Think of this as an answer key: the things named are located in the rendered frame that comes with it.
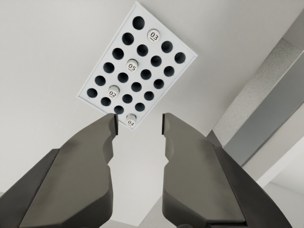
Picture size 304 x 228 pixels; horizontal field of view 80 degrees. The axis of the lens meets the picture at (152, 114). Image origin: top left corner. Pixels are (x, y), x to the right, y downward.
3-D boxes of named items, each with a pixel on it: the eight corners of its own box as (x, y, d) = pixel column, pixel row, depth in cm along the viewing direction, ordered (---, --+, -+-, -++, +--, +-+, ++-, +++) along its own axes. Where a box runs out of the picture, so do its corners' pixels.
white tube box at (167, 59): (134, 118, 28) (133, 131, 24) (84, 86, 25) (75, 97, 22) (190, 49, 23) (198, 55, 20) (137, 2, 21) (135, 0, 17)
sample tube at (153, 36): (153, 40, 22) (154, 46, 18) (144, 34, 22) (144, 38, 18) (159, 32, 22) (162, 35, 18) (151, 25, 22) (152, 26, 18)
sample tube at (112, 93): (118, 87, 25) (114, 101, 21) (111, 82, 25) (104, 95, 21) (124, 81, 25) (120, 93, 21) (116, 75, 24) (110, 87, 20)
